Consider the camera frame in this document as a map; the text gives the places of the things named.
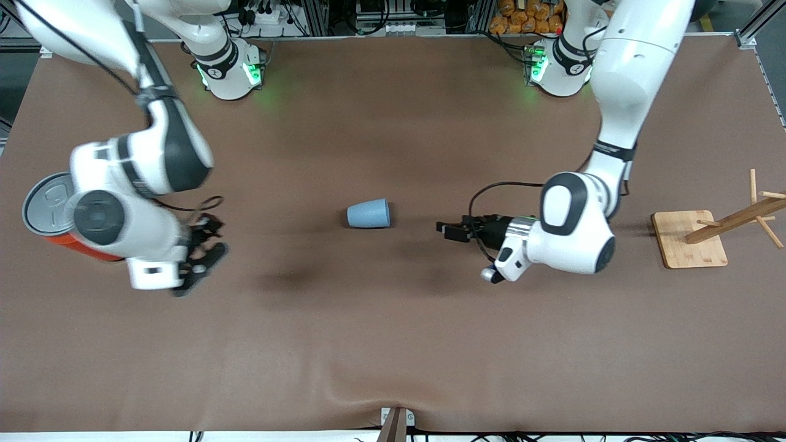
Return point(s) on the bag of orange items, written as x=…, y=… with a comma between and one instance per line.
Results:
x=528, y=15

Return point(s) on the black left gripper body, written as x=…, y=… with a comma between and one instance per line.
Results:
x=493, y=230

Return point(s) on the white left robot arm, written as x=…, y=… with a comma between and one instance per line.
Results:
x=577, y=245

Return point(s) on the metal table clamp bracket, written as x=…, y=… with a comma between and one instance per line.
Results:
x=398, y=423

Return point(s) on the white connector strip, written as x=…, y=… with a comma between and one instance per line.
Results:
x=399, y=27

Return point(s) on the white power strip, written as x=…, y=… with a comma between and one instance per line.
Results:
x=267, y=13

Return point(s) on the wooden cup rack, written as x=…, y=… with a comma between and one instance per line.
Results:
x=688, y=242

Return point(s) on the orange can with silver lid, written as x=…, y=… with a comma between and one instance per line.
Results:
x=46, y=202

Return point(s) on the brown table mat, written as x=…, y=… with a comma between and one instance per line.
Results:
x=393, y=337

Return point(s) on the light blue cup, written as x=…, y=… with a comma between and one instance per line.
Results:
x=368, y=215

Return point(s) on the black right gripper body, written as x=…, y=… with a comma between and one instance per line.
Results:
x=198, y=239

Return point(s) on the aluminium frame profile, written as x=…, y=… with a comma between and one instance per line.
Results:
x=752, y=34

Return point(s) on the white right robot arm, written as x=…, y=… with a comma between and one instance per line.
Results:
x=153, y=159

